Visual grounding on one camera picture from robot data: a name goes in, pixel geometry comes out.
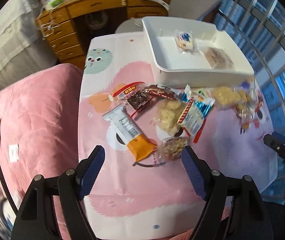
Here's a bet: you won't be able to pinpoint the dark nut candy packet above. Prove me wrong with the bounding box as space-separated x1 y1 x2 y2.
156 137 190 163

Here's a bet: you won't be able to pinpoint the red striped white packet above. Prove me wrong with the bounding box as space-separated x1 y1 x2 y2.
177 97 206 143

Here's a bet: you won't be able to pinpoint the white orange snack bar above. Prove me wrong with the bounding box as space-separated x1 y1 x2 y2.
102 105 157 162

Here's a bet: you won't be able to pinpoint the small clear candy packet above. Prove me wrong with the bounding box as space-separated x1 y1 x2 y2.
235 99 252 131

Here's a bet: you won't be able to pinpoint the blue foil snack packet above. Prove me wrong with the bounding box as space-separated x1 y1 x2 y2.
181 85 215 118

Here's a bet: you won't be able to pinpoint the yellow rice cracker packet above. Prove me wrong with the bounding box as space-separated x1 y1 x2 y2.
210 86 248 109

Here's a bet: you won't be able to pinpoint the red edged date packet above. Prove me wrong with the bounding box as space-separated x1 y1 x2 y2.
113 82 153 118

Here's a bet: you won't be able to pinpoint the brown chocolate snack packet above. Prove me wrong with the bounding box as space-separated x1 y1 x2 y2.
143 84 181 100

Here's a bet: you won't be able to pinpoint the clear square cracker packet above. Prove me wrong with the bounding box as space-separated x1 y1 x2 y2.
202 47 234 70

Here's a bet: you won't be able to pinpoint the blueberry white snack packet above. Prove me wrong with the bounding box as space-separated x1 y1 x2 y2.
174 30 198 54

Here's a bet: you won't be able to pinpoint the cartoon printed table cover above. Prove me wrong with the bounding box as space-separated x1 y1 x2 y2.
78 32 278 239

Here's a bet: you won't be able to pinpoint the pink bed blanket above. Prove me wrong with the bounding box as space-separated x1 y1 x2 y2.
0 63 84 240

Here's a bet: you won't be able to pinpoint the metal window security bars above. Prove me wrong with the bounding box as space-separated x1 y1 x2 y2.
214 0 285 136

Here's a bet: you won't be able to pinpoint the wooden desk with drawers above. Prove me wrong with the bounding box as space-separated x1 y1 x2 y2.
35 0 171 69

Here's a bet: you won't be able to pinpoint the black cable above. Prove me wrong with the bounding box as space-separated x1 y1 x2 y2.
0 127 19 215

